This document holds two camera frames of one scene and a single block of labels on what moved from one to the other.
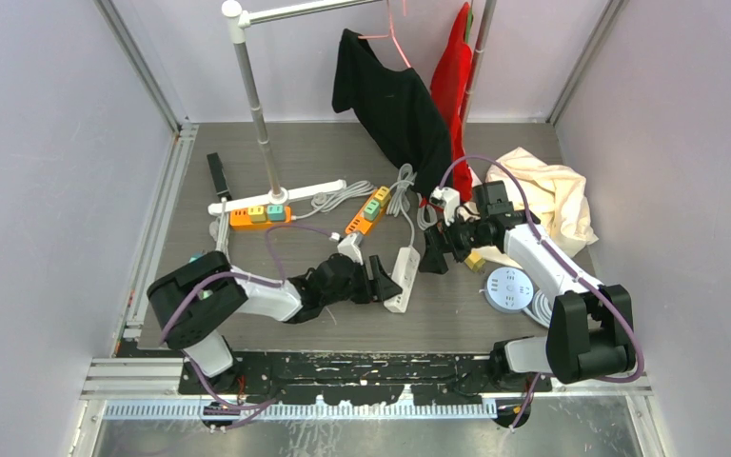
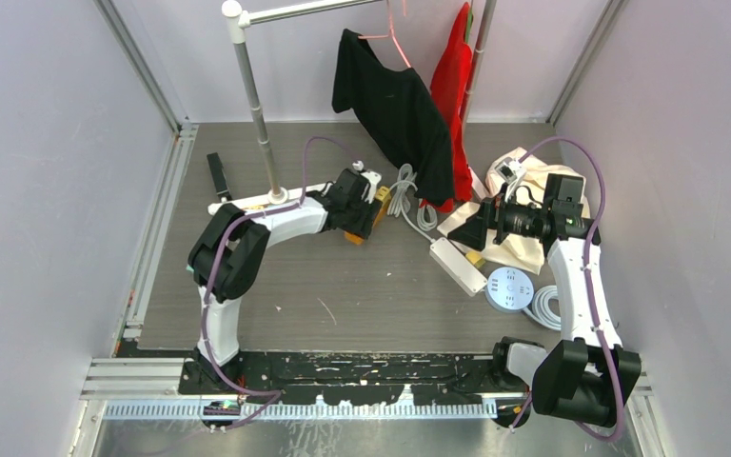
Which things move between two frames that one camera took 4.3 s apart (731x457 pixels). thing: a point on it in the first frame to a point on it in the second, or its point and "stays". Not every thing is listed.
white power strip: [405, 269] to [450, 260]
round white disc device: [509, 289] stays
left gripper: [386, 287] to [363, 227]
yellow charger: [383, 195] stays
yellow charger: [475, 261] stays
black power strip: [219, 177] stays
